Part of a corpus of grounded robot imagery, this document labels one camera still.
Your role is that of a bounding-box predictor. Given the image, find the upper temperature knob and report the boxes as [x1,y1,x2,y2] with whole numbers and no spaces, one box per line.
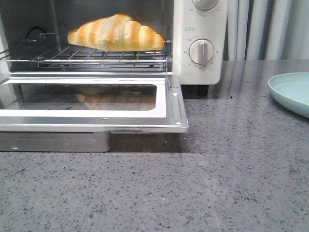
[192,0,218,11]

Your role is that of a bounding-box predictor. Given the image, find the golden croissant bread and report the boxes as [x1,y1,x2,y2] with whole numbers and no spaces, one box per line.
[67,14,164,52]

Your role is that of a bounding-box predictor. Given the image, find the oven glass door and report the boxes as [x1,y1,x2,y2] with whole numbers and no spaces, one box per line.
[0,73,189,153]

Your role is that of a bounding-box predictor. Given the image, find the lower timer knob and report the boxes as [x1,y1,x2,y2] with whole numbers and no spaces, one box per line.
[189,39,214,66]

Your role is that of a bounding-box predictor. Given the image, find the light green plate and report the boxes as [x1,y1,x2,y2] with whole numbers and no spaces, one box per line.
[268,72,309,118]

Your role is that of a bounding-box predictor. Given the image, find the metal wire oven rack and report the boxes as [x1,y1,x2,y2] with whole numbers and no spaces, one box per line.
[0,33,172,73]

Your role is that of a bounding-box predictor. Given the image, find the white curtain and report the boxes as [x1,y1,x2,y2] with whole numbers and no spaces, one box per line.
[224,0,309,61]

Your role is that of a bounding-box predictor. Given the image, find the white Toshiba toaster oven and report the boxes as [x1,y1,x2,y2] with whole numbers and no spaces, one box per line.
[0,0,228,96]

